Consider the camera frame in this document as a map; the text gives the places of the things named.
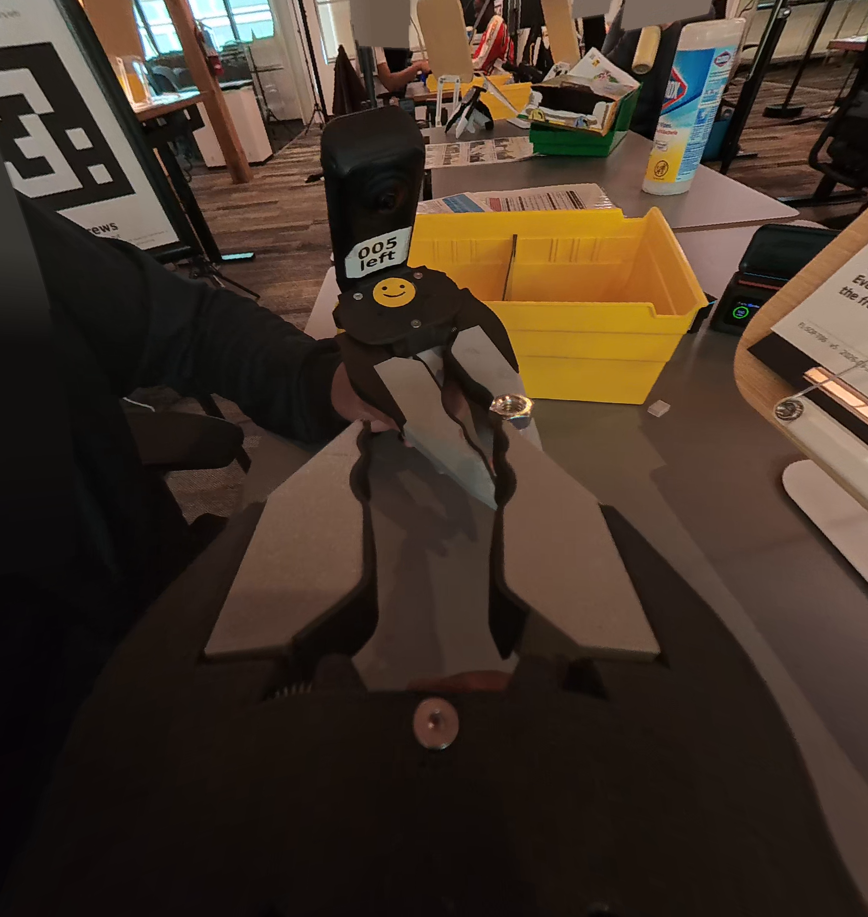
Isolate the wire page holder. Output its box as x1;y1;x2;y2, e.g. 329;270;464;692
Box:
774;358;868;424

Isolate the green plastic bin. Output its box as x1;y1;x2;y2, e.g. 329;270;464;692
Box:
529;75;643;157

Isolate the instruction sheet on stand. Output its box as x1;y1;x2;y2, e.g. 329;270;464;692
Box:
733;188;868;553

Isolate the person's left hand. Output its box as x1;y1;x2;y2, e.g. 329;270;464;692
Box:
331;365;408;448

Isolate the printed desk sheet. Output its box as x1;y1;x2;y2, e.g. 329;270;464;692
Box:
423;136;535;169
416;182;617;216

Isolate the floor sign with square code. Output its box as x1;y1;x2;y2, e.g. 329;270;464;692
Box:
0;0;259;266

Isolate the white cabinet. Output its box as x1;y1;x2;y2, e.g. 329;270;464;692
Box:
191;82;274;169

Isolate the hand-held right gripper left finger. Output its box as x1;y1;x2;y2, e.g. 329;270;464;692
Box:
203;419;381;669

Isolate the black device with display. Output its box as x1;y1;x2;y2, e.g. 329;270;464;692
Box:
709;224;843;334

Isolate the yellow plastic bin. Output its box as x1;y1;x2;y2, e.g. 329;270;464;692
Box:
425;72;534;121

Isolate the white wipes canister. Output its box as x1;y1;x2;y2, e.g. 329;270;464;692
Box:
642;18;746;196

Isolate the yellow sheet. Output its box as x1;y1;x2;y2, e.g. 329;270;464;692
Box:
409;208;710;405

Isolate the person's left forearm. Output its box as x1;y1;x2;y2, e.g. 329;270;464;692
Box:
122;283;345;444

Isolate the black office chair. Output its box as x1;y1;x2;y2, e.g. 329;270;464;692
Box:
122;408;252;474
806;0;868;209

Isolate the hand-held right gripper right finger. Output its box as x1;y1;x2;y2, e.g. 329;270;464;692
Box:
488;423;663;661

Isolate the printed instruction sheet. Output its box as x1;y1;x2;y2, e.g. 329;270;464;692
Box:
771;222;868;381

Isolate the wooden post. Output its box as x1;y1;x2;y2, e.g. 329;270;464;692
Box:
163;0;252;183

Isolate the steel hex nut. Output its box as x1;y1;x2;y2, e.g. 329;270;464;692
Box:
490;393;535;429

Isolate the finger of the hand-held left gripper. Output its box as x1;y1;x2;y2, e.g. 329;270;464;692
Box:
440;324;542;477
371;348;499;511

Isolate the person's dark clothing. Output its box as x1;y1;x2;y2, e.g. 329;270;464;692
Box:
0;193;227;789

